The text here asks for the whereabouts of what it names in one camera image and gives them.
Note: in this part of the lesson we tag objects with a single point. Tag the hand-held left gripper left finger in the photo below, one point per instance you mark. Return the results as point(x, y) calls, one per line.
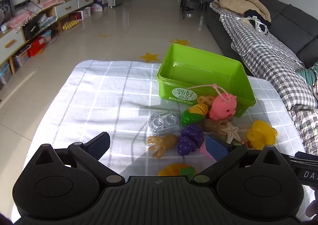
point(99, 144)

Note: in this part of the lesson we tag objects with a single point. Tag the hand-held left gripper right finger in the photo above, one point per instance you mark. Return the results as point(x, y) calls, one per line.
point(218, 149)

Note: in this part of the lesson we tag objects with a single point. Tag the translucent brown toy hand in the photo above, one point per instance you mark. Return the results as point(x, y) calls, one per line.
point(164, 143)
point(213, 126)

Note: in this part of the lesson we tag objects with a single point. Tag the green plastic bin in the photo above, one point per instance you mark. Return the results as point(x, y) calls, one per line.
point(198, 66)

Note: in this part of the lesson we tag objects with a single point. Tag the beige toy starfish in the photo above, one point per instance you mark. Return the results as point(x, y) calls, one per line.
point(232, 133)

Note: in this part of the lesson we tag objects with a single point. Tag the small red toy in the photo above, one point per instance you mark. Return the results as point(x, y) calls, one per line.
point(247, 144)

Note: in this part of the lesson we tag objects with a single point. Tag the purple toy grapes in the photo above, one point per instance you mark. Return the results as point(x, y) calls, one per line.
point(188, 140)

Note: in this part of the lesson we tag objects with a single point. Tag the toy corn cob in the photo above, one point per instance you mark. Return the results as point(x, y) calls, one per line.
point(192, 115)

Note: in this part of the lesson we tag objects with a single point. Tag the yellow toy duck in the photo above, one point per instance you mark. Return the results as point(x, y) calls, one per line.
point(260, 131)

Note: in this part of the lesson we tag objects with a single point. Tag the tan toy pretzel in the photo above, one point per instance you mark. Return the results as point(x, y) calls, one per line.
point(205, 100)

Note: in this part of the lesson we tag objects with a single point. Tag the grey checked tablecloth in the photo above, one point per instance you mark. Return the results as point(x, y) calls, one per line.
point(99, 90)

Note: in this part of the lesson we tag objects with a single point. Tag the orange and green toy fruit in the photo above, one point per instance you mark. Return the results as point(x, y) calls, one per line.
point(169, 170)

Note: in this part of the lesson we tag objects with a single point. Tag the clear plastic lens case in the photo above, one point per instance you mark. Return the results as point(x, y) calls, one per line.
point(164, 124)

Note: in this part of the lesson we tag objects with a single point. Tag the yellow star floor sticker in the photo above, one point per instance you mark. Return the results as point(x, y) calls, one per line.
point(180, 42)
point(149, 57)
point(105, 36)

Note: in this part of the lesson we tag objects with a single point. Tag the teal patterned pillow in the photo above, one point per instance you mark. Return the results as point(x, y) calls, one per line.
point(308, 74)

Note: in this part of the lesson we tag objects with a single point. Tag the grey checked sofa cover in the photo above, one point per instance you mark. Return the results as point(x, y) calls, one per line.
point(260, 51)

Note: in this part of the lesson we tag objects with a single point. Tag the red storage box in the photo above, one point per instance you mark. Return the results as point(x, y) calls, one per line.
point(36, 47)

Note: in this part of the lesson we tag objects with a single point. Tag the clear storage box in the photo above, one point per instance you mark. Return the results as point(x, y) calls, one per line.
point(21, 57)

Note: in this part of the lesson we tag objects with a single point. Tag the row of yellow toys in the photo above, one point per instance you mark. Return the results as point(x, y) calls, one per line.
point(70, 25)

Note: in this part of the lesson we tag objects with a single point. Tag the pink and white box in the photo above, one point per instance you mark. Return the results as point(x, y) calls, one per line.
point(79, 13)

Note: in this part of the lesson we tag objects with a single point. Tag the white and red box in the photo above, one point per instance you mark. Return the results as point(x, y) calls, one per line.
point(97, 8)

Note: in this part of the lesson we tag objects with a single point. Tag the black garment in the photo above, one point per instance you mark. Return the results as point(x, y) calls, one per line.
point(253, 13)

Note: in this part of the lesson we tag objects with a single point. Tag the white drawer cabinet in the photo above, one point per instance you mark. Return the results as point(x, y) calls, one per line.
point(67, 7)

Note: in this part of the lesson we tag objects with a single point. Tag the dark grey sofa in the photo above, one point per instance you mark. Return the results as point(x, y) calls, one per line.
point(293, 26)

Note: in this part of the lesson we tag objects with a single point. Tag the brown cardboard box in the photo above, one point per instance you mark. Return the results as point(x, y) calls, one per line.
point(104, 0)

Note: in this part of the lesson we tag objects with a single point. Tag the pink lace cloth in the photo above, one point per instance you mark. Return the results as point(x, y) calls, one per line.
point(47, 5)

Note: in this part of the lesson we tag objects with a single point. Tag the dark framed picture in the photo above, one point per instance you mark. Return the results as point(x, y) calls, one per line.
point(6, 8)

